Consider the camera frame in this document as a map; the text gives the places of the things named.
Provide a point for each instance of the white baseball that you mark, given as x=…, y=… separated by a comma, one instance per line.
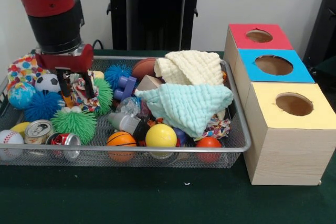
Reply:
x=10, y=138

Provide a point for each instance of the red-orange ball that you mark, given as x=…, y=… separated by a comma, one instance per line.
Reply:
x=208, y=142

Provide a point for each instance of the mint green waffle cloth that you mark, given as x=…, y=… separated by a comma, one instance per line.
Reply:
x=189, y=106

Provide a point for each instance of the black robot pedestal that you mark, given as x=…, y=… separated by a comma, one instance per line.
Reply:
x=157, y=11

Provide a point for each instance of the wooden box with three holes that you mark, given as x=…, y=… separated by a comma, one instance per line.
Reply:
x=288, y=155

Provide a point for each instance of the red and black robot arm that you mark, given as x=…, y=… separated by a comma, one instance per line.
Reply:
x=52, y=32

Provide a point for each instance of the globe print ball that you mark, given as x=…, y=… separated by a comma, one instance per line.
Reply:
x=21, y=95

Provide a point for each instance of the crushed clear plastic bottle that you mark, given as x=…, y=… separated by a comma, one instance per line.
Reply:
x=128, y=104

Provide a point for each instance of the cream waffle cloth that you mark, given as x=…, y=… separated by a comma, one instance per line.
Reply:
x=194, y=68

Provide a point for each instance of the black and white soccer ball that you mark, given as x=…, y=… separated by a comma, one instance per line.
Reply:
x=47, y=82

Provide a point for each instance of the green spiky toy with eyes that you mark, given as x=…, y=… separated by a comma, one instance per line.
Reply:
x=73, y=127

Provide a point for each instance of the small orange basketball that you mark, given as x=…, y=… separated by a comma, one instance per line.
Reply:
x=120, y=140

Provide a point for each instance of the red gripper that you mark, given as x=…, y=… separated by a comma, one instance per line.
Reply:
x=68, y=62

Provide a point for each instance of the silver drink can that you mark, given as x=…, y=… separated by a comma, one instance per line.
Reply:
x=38, y=130

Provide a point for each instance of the smooth yellow ball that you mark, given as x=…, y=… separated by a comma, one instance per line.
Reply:
x=161, y=136

